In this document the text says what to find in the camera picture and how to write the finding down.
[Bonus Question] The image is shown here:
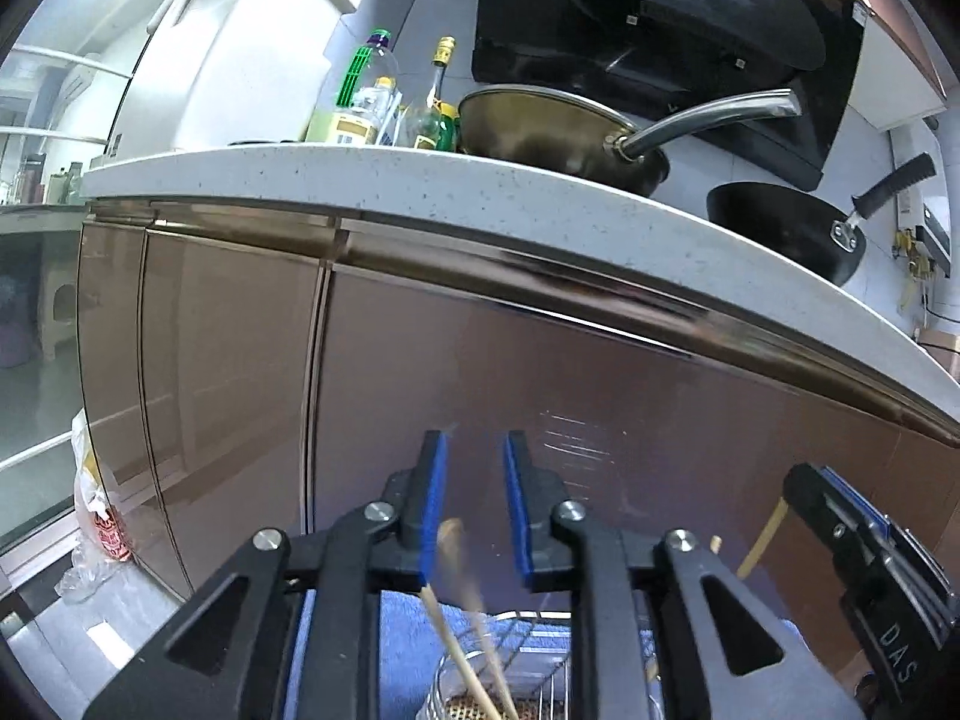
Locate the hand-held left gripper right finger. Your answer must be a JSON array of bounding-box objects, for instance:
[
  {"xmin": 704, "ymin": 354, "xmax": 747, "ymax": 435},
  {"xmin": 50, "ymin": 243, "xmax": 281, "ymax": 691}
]
[{"xmin": 502, "ymin": 431, "xmax": 863, "ymax": 720}]

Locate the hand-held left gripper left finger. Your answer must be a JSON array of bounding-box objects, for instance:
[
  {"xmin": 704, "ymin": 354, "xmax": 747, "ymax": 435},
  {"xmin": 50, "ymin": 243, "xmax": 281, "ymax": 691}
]
[{"xmin": 82, "ymin": 431, "xmax": 451, "ymax": 720}]

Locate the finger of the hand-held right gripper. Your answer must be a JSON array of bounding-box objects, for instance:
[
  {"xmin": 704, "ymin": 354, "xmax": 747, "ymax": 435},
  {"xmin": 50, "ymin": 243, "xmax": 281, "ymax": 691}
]
[
  {"xmin": 821, "ymin": 467, "xmax": 893, "ymax": 533},
  {"xmin": 784, "ymin": 463, "xmax": 863, "ymax": 541}
]

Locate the brown glossy cabinet door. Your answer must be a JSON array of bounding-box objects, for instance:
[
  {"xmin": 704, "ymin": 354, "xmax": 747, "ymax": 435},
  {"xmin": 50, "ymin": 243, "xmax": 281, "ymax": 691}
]
[
  {"xmin": 304, "ymin": 262, "xmax": 960, "ymax": 691},
  {"xmin": 142, "ymin": 229, "xmax": 331, "ymax": 601},
  {"xmin": 79, "ymin": 221, "xmax": 151, "ymax": 496}
]

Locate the blue towel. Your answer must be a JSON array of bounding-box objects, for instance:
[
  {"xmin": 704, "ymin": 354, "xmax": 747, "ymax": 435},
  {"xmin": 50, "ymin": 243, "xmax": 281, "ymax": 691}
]
[{"xmin": 289, "ymin": 589, "xmax": 826, "ymax": 720}]

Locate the cardboard box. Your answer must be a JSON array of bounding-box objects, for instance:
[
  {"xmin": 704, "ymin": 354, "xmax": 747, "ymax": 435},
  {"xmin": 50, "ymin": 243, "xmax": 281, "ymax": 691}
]
[{"xmin": 919, "ymin": 326, "xmax": 960, "ymax": 383}]

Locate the yellow gas valve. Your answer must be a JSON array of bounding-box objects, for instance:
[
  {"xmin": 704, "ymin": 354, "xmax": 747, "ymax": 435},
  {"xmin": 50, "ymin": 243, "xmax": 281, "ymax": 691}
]
[{"xmin": 892, "ymin": 229, "xmax": 929, "ymax": 277}]

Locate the black frying pan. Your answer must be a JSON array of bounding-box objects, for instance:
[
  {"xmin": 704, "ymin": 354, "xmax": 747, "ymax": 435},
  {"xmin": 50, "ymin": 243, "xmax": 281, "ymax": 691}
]
[{"xmin": 705, "ymin": 152, "xmax": 938, "ymax": 287}]

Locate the white plastic bag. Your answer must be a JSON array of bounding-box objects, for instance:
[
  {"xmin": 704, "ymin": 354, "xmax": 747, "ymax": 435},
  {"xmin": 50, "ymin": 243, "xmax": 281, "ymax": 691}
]
[{"xmin": 56, "ymin": 409, "xmax": 136, "ymax": 605}]

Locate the small green bottle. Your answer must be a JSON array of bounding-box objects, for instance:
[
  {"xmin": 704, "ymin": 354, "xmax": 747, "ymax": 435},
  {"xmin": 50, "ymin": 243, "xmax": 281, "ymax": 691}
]
[{"xmin": 435, "ymin": 101, "xmax": 462, "ymax": 153}]

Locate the small clear yellow-capped bottle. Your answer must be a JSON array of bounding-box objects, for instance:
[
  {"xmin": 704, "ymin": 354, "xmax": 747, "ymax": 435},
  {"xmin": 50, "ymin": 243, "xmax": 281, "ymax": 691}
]
[{"xmin": 352, "ymin": 75, "xmax": 398, "ymax": 145}]

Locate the glass sliding door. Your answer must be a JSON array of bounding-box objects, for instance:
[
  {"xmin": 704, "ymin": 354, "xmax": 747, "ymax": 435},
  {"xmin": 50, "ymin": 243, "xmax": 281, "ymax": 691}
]
[{"xmin": 0, "ymin": 210, "xmax": 83, "ymax": 563}]

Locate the glass bottle with gold cap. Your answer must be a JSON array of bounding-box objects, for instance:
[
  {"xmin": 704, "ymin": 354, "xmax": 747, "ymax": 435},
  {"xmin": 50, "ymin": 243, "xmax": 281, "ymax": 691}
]
[{"xmin": 409, "ymin": 36, "xmax": 458, "ymax": 151}]

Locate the white plastic stool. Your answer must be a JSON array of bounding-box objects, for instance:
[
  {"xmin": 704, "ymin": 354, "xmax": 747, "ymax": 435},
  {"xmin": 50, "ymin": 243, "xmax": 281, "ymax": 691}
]
[{"xmin": 37, "ymin": 270, "xmax": 83, "ymax": 361}]

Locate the black range hood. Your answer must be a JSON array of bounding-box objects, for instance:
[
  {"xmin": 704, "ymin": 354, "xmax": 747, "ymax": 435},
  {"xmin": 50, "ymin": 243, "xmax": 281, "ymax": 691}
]
[{"xmin": 471, "ymin": 0, "xmax": 871, "ymax": 192}]

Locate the white refrigerator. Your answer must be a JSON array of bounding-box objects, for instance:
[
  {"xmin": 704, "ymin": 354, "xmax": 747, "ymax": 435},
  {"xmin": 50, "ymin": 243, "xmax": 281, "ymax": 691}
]
[{"xmin": 112, "ymin": 0, "xmax": 361, "ymax": 158}]

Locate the metal wire rack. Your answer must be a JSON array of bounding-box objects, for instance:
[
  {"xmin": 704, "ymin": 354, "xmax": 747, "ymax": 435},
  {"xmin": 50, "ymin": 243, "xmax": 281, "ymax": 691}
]
[{"xmin": 480, "ymin": 611, "xmax": 661, "ymax": 720}]

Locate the wall water heater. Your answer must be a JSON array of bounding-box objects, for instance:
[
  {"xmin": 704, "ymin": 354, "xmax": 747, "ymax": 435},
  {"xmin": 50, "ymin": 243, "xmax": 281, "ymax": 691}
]
[{"xmin": 896, "ymin": 191, "xmax": 953, "ymax": 278}]

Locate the wok with steel handle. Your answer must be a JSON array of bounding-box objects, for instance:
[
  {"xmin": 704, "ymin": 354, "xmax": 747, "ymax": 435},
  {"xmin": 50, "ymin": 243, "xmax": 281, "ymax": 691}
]
[{"xmin": 457, "ymin": 85, "xmax": 802, "ymax": 200}]

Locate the oil bottle with green handle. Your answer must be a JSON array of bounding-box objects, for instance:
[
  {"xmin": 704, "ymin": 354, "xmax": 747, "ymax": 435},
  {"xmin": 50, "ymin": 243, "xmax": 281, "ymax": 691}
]
[{"xmin": 304, "ymin": 28, "xmax": 398, "ymax": 145}]

